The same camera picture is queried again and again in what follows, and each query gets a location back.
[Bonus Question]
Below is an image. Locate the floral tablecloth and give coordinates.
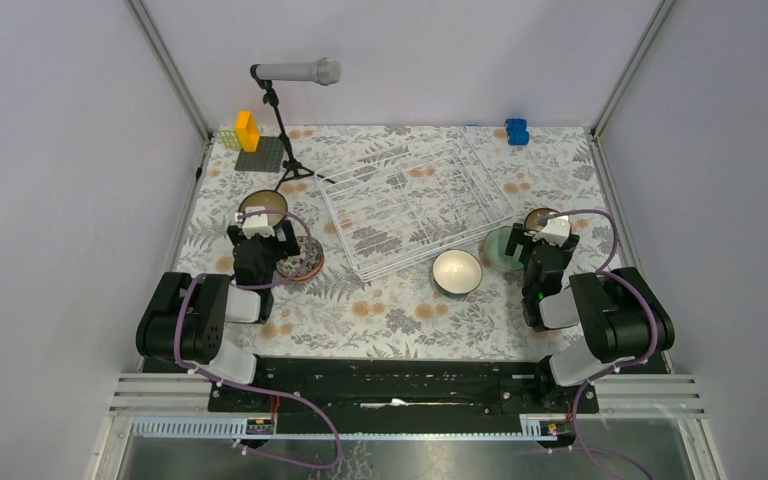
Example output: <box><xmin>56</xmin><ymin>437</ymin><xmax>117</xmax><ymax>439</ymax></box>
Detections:
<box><xmin>155</xmin><ymin>125</ymin><xmax>630</xmax><ymax>363</ymax></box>

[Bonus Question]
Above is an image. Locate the blue white patterned bowl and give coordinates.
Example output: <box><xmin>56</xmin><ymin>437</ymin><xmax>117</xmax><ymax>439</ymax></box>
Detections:
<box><xmin>276</xmin><ymin>236</ymin><xmax>325</xmax><ymax>283</ymax></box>

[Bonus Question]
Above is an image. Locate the grey toy baseplate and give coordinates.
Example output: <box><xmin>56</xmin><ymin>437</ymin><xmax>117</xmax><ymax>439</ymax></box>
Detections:
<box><xmin>234</xmin><ymin>136</ymin><xmax>285</xmax><ymax>173</ymax></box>

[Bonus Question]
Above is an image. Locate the grey microphone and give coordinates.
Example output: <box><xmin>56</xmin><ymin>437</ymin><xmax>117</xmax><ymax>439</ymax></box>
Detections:
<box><xmin>250</xmin><ymin>58</ymin><xmax>342</xmax><ymax>86</ymax></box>

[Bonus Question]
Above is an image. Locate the teal and cream bowl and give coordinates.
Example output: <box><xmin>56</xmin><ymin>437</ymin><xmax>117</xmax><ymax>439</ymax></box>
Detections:
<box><xmin>431</xmin><ymin>249</ymin><xmax>483</xmax><ymax>297</ymax></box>

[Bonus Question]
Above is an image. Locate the white wire dish rack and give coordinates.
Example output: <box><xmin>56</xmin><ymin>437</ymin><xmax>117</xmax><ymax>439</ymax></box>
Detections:
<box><xmin>316</xmin><ymin>128</ymin><xmax>515</xmax><ymax>282</ymax></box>

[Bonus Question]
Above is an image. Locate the mint green bowl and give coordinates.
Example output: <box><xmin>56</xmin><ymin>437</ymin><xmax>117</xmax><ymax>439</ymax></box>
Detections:
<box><xmin>483</xmin><ymin>226</ymin><xmax>524</xmax><ymax>272</ymax></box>

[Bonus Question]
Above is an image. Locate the blue toy brick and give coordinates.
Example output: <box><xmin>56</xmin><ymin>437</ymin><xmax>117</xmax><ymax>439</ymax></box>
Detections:
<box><xmin>505</xmin><ymin>118</ymin><xmax>531</xmax><ymax>146</ymax></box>

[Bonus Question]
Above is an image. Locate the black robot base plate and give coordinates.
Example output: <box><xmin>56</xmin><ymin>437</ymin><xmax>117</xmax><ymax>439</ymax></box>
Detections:
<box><xmin>208</xmin><ymin>356</ymin><xmax>601</xmax><ymax>436</ymax></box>

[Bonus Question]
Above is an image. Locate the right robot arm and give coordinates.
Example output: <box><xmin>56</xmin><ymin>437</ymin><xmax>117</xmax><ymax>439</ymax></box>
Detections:
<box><xmin>505</xmin><ymin>217</ymin><xmax>675</xmax><ymax>412</ymax></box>

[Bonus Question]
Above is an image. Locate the black gold-rimmed bowl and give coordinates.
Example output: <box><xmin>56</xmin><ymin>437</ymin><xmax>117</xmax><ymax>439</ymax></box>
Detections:
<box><xmin>524</xmin><ymin>207</ymin><xmax>558</xmax><ymax>231</ymax></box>

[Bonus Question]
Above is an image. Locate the black microphone tripod stand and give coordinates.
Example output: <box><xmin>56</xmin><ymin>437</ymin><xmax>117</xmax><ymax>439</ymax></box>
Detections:
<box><xmin>250</xmin><ymin>74</ymin><xmax>324</xmax><ymax>192</ymax></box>

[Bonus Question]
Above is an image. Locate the dark teal floral bowl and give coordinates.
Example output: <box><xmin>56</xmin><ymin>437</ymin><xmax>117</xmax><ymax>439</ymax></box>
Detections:
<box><xmin>237</xmin><ymin>189</ymin><xmax>289</xmax><ymax>227</ymax></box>

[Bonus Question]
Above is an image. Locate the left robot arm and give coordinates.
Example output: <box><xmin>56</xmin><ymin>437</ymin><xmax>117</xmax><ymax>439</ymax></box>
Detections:
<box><xmin>135</xmin><ymin>210</ymin><xmax>301</xmax><ymax>411</ymax></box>

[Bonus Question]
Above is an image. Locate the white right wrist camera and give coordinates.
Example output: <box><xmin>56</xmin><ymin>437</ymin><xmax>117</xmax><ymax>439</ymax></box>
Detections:
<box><xmin>533</xmin><ymin>215</ymin><xmax>571</xmax><ymax>247</ymax></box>

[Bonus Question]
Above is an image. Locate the light green toy brick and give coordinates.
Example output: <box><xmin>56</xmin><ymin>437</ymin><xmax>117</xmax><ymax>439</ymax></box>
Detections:
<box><xmin>217</xmin><ymin>129</ymin><xmax>242</xmax><ymax>151</ymax></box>

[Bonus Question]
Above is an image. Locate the yellow toy brick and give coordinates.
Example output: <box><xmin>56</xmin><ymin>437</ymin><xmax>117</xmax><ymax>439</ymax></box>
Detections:
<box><xmin>234</xmin><ymin>110</ymin><xmax>261</xmax><ymax>153</ymax></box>

